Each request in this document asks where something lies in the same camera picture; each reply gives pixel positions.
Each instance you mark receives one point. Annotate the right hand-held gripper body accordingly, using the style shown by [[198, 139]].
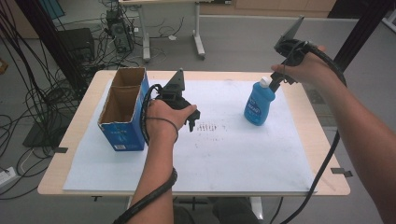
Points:
[[291, 51]]

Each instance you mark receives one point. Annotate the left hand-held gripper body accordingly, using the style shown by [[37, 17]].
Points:
[[174, 93]]

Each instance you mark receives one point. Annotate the blue bottle with white cap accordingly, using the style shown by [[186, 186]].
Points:
[[258, 105]]

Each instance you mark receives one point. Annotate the blue cardboard box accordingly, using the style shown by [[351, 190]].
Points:
[[124, 133]]

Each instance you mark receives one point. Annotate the person's right hand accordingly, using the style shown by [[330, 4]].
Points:
[[311, 70]]

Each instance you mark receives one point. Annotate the person's left hand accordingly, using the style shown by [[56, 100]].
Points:
[[162, 121]]

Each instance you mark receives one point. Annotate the grey floor mat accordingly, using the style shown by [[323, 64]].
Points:
[[316, 96]]

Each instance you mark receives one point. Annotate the wooden cabinet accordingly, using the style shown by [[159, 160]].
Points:
[[280, 6]]

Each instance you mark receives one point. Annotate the light wooden table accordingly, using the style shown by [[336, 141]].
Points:
[[306, 124]]

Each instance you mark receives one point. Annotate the white paper sheet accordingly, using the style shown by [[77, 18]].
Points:
[[236, 155]]

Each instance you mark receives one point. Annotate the white desk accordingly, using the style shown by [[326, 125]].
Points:
[[198, 31]]

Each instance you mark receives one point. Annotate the computer tower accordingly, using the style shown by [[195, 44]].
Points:
[[120, 34]]

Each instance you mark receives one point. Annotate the person's right leg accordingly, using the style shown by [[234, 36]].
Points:
[[235, 213]]

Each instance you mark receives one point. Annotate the black box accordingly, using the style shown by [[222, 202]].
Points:
[[76, 43]]

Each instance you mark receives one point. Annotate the black tape strip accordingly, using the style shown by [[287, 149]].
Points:
[[341, 172], [60, 150]]

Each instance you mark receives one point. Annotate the black floor plate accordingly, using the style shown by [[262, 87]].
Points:
[[40, 137]]

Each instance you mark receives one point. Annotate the teal board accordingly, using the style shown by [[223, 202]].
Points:
[[53, 7]]

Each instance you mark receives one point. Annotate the white power strip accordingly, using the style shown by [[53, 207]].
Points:
[[7, 177]]

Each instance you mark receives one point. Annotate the black metal post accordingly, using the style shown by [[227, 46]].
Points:
[[53, 43], [361, 31]]

